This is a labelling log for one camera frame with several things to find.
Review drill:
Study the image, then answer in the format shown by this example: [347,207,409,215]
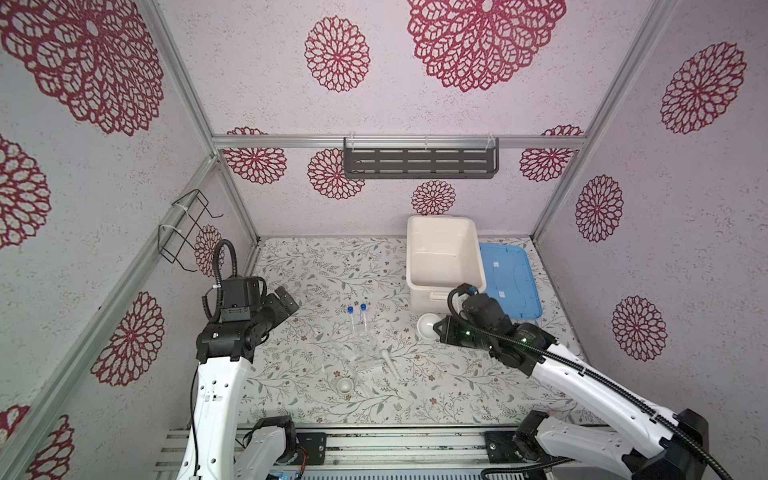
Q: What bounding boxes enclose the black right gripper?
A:
[430,314,494,356]

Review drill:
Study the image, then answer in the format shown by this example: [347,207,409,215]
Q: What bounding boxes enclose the large white porcelain bowl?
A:
[416,313,442,341]

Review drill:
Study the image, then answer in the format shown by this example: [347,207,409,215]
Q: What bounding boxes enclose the blue capped test tube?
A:
[356,303,368,335]
[347,305,356,342]

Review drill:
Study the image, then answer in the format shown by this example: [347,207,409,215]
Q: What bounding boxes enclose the white plastic storage bin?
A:
[406,216,487,314]

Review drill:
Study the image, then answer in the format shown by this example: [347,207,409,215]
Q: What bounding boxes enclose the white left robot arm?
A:
[177,287,307,479]

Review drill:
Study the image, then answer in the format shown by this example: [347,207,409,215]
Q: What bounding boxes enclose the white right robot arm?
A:
[433,284,731,479]

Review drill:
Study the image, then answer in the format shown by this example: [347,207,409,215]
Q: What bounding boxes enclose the blue plastic lid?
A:
[480,244,543,321]

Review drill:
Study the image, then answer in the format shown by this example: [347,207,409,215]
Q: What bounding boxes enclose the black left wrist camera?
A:
[217,276,267,323]

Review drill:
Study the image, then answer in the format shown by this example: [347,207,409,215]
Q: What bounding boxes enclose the black wire wall rack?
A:
[155,188,223,273]

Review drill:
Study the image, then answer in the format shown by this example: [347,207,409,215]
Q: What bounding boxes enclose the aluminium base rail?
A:
[149,424,658,472]

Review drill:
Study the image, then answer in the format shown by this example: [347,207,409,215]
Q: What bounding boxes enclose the dark grey wall shelf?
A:
[342,138,500,180]

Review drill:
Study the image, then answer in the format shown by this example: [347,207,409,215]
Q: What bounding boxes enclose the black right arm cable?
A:
[446,283,736,480]

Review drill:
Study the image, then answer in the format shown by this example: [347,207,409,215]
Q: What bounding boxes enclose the aluminium frame corner post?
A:
[530,0,680,247]

